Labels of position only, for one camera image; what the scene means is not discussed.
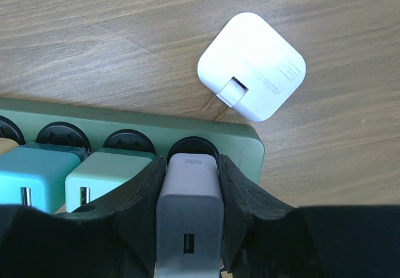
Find yellow plug adapter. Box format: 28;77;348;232
0;137;19;154

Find green plug adapter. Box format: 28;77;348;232
65;147;156;212

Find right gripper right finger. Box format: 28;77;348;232
218;155;399;277

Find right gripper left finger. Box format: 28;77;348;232
1;158;166;277

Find white square charger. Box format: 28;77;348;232
156;153;224;277

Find white rounded charger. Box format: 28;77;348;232
197;12;306;122

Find teal plug adapter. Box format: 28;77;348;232
1;142;88;214

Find green power strip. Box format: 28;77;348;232
1;98;264;182

